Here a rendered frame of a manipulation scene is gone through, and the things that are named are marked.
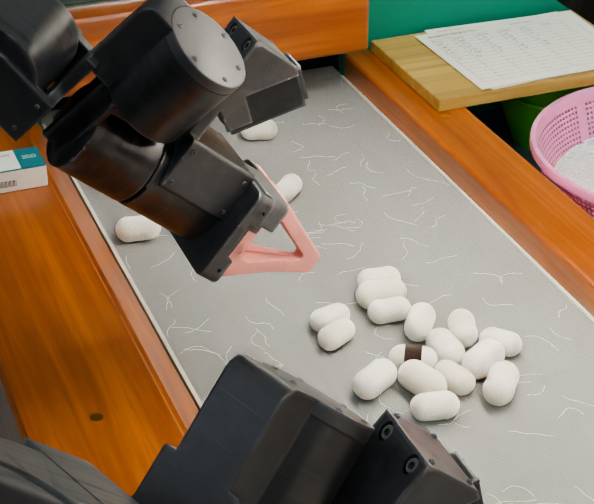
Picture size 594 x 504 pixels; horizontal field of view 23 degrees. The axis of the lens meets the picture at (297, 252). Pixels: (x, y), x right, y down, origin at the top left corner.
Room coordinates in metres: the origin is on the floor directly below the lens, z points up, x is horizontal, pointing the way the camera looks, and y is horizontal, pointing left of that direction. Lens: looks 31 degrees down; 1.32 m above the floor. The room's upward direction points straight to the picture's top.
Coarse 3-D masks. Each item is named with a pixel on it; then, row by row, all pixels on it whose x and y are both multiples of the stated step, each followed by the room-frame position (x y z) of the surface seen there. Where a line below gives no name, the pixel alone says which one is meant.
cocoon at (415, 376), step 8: (408, 360) 0.80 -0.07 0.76; (416, 360) 0.80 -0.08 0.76; (400, 368) 0.80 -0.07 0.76; (408, 368) 0.79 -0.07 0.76; (416, 368) 0.79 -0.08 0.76; (424, 368) 0.79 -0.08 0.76; (432, 368) 0.79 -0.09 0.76; (400, 376) 0.79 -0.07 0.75; (408, 376) 0.79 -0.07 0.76; (416, 376) 0.79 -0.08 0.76; (424, 376) 0.78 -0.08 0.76; (432, 376) 0.78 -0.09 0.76; (440, 376) 0.78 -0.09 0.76; (408, 384) 0.79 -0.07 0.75; (416, 384) 0.78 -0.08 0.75; (424, 384) 0.78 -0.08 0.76; (432, 384) 0.78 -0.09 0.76; (440, 384) 0.78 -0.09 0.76; (416, 392) 0.78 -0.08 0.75; (424, 392) 0.78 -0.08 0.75
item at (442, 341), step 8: (440, 328) 0.84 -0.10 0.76; (432, 336) 0.83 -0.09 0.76; (440, 336) 0.83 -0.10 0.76; (448, 336) 0.83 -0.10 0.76; (432, 344) 0.83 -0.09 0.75; (440, 344) 0.82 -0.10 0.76; (448, 344) 0.82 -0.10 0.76; (456, 344) 0.82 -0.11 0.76; (440, 352) 0.82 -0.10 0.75; (448, 352) 0.82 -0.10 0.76; (456, 352) 0.82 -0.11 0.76; (464, 352) 0.82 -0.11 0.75; (440, 360) 0.82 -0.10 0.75; (456, 360) 0.81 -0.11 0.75
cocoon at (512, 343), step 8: (488, 328) 0.84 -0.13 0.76; (496, 328) 0.84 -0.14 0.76; (480, 336) 0.84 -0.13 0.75; (488, 336) 0.84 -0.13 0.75; (496, 336) 0.84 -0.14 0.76; (504, 336) 0.84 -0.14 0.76; (512, 336) 0.83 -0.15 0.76; (504, 344) 0.83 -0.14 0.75; (512, 344) 0.83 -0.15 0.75; (520, 344) 0.83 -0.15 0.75; (512, 352) 0.83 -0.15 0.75
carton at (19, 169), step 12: (0, 156) 1.05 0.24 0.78; (12, 156) 1.05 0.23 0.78; (24, 156) 1.05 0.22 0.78; (36, 156) 1.05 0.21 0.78; (0, 168) 1.03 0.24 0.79; (12, 168) 1.03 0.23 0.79; (24, 168) 1.03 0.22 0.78; (36, 168) 1.04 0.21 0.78; (0, 180) 1.03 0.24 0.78; (12, 180) 1.03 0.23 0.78; (24, 180) 1.03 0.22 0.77; (36, 180) 1.04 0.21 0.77; (0, 192) 1.03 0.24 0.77
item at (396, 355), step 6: (396, 348) 0.82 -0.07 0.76; (402, 348) 0.82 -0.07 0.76; (426, 348) 0.82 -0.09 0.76; (390, 354) 0.82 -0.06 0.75; (396, 354) 0.81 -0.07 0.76; (402, 354) 0.81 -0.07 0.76; (426, 354) 0.81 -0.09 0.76; (432, 354) 0.81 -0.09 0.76; (390, 360) 0.81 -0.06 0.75; (396, 360) 0.81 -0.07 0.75; (402, 360) 0.81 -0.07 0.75; (426, 360) 0.81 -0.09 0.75; (432, 360) 0.81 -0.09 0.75; (396, 366) 0.81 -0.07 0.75; (432, 366) 0.81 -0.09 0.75
